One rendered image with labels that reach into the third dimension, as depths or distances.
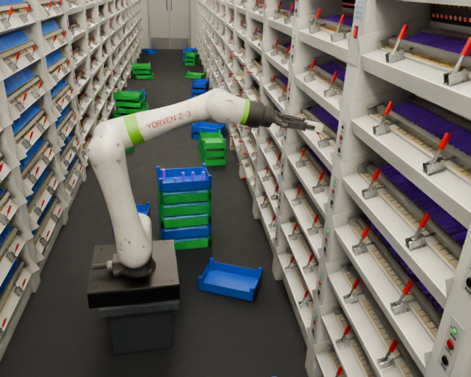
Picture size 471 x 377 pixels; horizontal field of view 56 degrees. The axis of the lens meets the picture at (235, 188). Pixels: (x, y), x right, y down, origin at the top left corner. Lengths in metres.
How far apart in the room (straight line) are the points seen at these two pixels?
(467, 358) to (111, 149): 1.14
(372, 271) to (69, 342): 1.42
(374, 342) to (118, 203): 0.94
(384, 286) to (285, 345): 0.93
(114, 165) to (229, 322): 1.05
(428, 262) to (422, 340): 0.19
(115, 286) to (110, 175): 0.53
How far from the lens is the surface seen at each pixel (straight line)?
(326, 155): 1.62
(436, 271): 1.06
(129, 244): 1.65
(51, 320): 2.35
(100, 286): 1.89
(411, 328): 1.19
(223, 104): 1.52
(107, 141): 1.52
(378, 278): 1.32
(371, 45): 1.37
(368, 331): 1.43
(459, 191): 0.97
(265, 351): 2.10
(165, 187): 2.51
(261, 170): 2.92
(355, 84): 1.38
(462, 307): 0.96
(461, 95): 0.94
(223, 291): 2.36
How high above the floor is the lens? 1.48
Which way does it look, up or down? 25 degrees down
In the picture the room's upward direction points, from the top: 2 degrees clockwise
